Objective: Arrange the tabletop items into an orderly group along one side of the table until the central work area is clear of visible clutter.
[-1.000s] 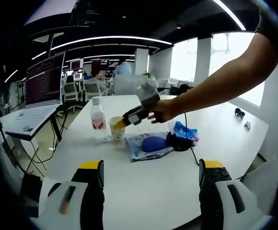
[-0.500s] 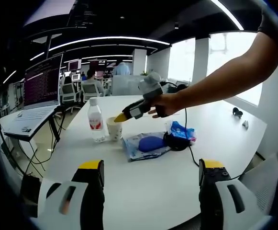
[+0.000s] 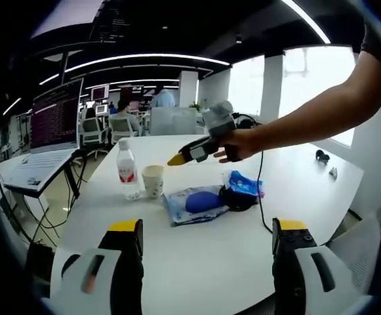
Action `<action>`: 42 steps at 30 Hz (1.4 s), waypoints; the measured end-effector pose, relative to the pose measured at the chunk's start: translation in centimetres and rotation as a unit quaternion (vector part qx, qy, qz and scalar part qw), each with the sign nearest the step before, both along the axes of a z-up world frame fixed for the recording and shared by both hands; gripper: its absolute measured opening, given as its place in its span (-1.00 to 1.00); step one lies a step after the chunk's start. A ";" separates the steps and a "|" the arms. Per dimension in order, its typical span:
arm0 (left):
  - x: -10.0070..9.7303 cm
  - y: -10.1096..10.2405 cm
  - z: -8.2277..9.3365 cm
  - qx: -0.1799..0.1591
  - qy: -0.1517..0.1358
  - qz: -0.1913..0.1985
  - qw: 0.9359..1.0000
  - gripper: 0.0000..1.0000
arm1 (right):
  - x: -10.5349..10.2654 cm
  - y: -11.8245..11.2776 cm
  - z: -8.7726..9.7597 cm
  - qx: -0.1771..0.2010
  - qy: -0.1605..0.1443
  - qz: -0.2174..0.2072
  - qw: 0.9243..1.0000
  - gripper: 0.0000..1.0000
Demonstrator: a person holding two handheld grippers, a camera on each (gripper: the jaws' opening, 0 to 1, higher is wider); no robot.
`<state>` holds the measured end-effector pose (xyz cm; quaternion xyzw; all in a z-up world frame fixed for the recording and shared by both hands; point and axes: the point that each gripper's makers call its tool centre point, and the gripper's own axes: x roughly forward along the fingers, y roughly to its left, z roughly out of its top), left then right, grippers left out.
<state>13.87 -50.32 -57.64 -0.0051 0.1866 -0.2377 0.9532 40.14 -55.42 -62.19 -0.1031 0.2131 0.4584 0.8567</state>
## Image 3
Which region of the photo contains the white paper cup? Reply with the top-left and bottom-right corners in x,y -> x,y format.
142,165 -> 165,200

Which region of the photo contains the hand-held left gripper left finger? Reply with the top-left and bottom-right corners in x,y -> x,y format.
50,218 -> 145,315

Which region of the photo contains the silver laptop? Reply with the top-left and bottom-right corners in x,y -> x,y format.
3,77 -> 85,198

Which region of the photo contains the white office chair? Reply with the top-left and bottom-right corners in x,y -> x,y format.
81,116 -> 110,147
108,117 -> 138,144

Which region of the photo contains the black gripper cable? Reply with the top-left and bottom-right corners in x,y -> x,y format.
256,150 -> 275,234

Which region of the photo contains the person's right hand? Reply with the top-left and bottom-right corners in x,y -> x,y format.
211,129 -> 267,164

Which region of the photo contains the long ceiling light strip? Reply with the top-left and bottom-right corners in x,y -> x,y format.
62,54 -> 232,74

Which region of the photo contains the white table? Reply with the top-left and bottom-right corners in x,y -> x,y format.
58,133 -> 365,308

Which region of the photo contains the light blue wet wipes pack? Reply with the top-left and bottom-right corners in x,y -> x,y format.
163,185 -> 232,228

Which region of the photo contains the grey mesh office chair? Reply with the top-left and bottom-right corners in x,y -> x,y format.
327,213 -> 381,296

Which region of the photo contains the white partition panel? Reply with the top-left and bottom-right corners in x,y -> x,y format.
150,106 -> 198,136

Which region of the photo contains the clear plastic water bottle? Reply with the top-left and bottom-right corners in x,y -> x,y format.
116,139 -> 142,201

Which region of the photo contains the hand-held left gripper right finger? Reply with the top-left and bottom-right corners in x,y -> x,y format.
271,217 -> 374,315

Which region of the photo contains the blue tissue packet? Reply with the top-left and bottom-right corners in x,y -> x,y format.
222,169 -> 265,200

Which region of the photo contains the pink desktop monitor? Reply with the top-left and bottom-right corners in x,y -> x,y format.
90,85 -> 110,101

